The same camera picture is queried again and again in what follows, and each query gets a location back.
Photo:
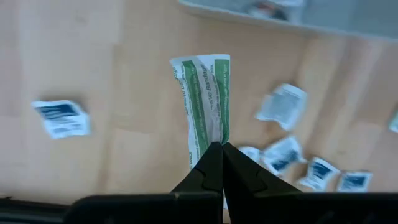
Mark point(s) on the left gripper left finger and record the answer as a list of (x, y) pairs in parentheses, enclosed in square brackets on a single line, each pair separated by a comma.
[(208, 177)]

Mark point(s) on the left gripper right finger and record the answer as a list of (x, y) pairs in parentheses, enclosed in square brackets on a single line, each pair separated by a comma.
[(242, 180)]

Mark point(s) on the white alcohol pad packet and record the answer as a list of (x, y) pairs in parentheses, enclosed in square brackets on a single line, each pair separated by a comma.
[(318, 172), (60, 119), (250, 153), (281, 107), (283, 154), (354, 182)]

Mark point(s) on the green white bandage strip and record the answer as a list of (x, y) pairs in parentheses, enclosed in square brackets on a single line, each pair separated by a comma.
[(205, 102)]

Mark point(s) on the white orange ointment packet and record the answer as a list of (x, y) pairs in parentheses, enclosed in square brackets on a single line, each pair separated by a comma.
[(264, 12)]

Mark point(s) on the light grey plastic bin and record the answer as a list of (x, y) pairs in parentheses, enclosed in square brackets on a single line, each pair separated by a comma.
[(342, 18)]

